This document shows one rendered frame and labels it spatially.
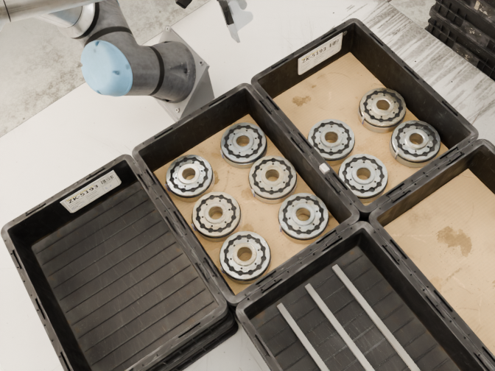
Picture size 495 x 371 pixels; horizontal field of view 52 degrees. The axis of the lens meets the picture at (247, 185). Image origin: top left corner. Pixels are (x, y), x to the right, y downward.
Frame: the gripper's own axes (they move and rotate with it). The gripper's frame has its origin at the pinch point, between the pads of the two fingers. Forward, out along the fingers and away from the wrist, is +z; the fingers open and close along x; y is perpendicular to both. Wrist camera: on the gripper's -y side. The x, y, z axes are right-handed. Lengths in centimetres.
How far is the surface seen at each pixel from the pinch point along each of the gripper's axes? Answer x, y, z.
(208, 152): -13.5, -14.2, 18.8
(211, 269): -45, -19, 21
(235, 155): -18.5, -8.5, 18.3
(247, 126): -12.4, -3.8, 16.4
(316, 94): -6.3, 14.0, 18.9
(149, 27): 134, -32, 45
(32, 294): -41, -52, 15
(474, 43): 43, 81, 56
